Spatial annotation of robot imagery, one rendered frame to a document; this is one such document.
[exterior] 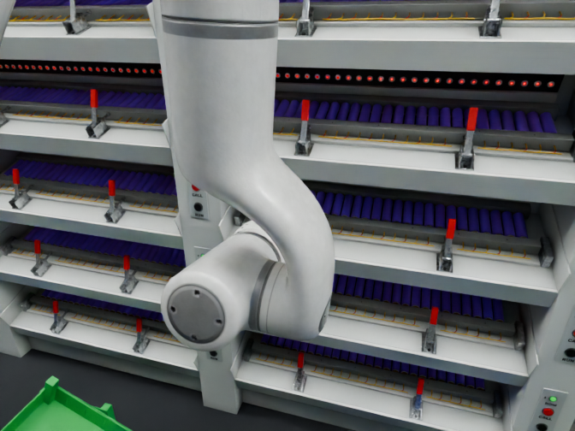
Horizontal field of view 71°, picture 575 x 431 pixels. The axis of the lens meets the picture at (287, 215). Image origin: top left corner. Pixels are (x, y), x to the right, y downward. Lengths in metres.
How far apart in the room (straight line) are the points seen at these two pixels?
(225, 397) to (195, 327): 0.74
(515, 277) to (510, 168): 0.20
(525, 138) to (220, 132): 0.55
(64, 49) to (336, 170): 0.55
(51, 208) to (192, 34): 0.84
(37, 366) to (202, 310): 1.10
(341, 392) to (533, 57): 0.77
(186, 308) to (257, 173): 0.15
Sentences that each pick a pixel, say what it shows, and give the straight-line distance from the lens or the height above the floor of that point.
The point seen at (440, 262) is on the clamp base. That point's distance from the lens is 0.77.
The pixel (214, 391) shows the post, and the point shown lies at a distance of 1.13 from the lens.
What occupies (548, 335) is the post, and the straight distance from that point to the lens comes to 0.87.
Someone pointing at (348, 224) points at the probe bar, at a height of 0.55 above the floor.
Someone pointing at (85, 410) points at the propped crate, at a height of 0.12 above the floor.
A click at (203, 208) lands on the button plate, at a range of 0.82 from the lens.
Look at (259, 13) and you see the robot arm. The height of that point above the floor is 0.91.
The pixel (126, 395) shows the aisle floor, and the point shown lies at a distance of 1.27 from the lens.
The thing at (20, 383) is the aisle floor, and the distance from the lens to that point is 1.43.
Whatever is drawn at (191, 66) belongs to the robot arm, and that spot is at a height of 0.88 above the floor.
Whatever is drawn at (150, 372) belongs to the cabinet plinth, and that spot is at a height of 0.03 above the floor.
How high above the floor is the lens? 0.91
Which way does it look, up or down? 25 degrees down
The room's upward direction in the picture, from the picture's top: straight up
